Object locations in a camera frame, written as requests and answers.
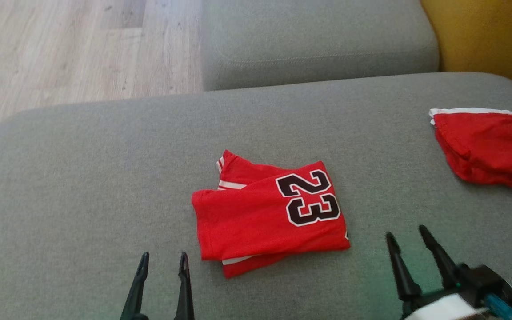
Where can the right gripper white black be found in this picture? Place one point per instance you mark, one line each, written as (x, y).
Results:
(442, 309)

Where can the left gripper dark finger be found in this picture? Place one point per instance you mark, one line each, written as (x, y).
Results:
(135, 302)
(185, 302)

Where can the red white jersey garment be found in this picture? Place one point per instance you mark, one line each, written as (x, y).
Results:
(247, 218)

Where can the folded red garment white hem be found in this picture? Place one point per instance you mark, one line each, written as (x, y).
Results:
(487, 146)

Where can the grey sofa seat cushion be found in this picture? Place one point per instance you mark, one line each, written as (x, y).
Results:
(82, 178)

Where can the yellow upholstered panel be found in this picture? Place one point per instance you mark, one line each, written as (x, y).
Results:
(491, 35)

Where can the small grey sofa cushion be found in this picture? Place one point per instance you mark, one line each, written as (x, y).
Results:
(318, 35)

